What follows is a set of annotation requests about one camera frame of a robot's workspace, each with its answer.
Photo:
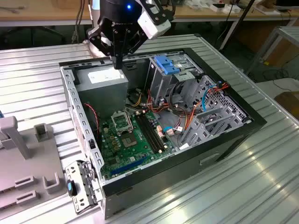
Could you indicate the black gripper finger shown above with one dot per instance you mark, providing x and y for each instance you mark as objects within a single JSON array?
[
  {"x": 137, "y": 39},
  {"x": 95, "y": 37}
]

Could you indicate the perforated metal disk bay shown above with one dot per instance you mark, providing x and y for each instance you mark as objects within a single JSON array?
[{"x": 231, "y": 102}]

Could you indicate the blue carrier with tabs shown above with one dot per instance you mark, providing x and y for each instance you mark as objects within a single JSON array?
[{"x": 164, "y": 63}]

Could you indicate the grey metal drive cage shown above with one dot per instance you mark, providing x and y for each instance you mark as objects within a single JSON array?
[{"x": 161, "y": 86}]

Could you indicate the grey power supply box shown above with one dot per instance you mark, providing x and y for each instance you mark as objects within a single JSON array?
[{"x": 102, "y": 98}]

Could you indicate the light wooden desk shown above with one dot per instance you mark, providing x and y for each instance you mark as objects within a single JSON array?
[{"x": 35, "y": 12}]

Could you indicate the small white box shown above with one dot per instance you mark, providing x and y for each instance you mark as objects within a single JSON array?
[{"x": 218, "y": 9}]

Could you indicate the black RAM slot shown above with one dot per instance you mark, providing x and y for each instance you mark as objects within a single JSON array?
[
  {"x": 147, "y": 134},
  {"x": 153, "y": 131}
]

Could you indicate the CPU socket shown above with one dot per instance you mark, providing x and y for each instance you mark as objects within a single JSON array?
[{"x": 129, "y": 140}]

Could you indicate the black slanted pole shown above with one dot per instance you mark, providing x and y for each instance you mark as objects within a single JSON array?
[{"x": 244, "y": 14}]

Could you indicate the green motherboard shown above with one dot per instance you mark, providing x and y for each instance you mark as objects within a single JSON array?
[{"x": 121, "y": 163}]

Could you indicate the blue expansion slot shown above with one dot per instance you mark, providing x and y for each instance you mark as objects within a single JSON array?
[{"x": 128, "y": 166}]

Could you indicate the black open PC case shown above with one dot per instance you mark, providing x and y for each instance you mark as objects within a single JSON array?
[{"x": 163, "y": 172}]

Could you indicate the brown cardboard box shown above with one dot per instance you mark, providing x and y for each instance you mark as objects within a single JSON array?
[
  {"x": 280, "y": 53},
  {"x": 288, "y": 100}
]

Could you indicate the grey parts rack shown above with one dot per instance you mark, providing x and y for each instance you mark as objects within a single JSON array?
[{"x": 23, "y": 163}]

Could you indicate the black latch with blue tab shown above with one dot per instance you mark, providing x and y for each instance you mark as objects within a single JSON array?
[{"x": 72, "y": 190}]

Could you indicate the metal slot cover bracket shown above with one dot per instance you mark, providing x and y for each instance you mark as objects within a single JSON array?
[{"x": 78, "y": 200}]

